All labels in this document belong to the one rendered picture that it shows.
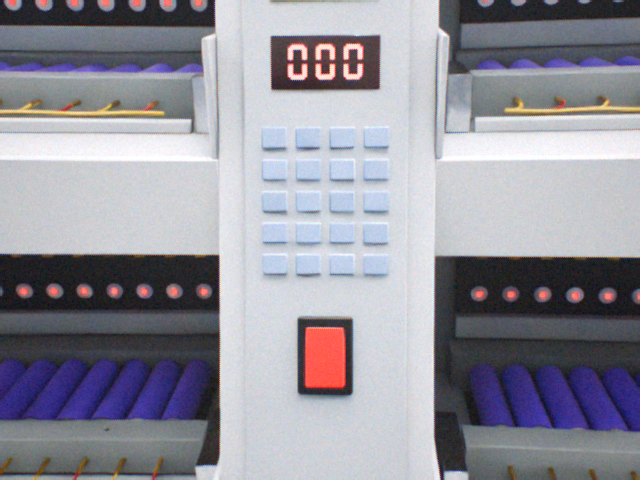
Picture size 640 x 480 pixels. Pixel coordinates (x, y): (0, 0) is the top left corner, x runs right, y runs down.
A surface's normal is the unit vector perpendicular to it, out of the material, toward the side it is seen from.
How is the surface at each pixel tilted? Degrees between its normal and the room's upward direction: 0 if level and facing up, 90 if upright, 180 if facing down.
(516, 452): 107
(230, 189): 90
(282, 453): 90
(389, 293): 90
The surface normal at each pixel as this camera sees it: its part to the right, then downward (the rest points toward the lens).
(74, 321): -0.05, 0.36
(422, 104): -0.06, 0.07
